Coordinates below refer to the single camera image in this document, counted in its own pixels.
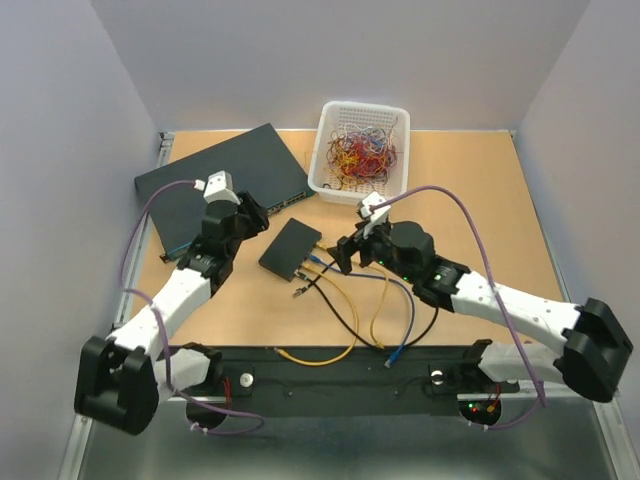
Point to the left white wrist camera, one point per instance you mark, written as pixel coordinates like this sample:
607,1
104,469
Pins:
218,187

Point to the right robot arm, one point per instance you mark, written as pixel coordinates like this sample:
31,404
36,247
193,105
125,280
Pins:
581,346

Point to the small black network switch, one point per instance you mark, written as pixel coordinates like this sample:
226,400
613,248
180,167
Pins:
290,248

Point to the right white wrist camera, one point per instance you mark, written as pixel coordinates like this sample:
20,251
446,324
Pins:
374,211

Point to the white plastic basket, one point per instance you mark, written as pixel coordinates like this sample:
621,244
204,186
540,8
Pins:
360,148

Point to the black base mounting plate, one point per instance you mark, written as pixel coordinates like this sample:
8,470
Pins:
425,380

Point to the aluminium frame rail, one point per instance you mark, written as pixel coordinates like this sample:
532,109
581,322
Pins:
139,379

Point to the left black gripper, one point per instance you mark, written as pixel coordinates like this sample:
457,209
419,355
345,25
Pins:
258,223

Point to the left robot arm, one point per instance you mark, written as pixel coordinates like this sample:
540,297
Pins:
195,280

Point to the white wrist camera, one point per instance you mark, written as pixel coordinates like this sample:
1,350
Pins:
374,211
218,187

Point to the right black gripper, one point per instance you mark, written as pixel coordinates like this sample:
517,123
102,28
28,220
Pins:
343,254

